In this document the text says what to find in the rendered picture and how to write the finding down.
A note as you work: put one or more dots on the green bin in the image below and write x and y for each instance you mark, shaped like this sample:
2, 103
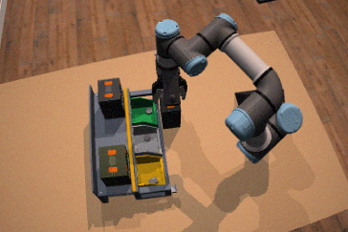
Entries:
139, 115

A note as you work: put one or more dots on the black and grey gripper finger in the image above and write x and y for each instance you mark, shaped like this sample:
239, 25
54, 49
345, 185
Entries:
156, 91
183, 89

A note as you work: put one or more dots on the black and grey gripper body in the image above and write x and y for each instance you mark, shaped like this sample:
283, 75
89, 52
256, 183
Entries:
160, 76

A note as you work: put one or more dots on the yellow open bin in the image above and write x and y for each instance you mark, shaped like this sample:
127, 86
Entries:
148, 168

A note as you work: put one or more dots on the grey metal rack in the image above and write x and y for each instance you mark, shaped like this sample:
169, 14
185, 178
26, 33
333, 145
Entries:
107, 132

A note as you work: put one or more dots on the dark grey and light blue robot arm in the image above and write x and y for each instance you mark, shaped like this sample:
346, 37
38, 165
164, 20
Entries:
256, 111

